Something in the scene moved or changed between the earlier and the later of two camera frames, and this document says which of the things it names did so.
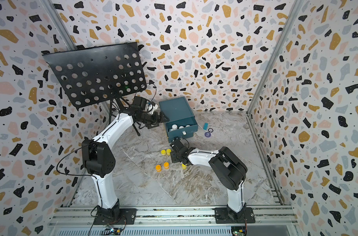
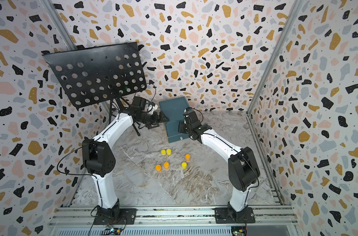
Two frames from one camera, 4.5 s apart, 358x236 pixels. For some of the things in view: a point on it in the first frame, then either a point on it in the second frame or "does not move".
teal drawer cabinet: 182,123 does not move
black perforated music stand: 92,73 does not move
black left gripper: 156,122 does not move
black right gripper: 172,157 → 182,124
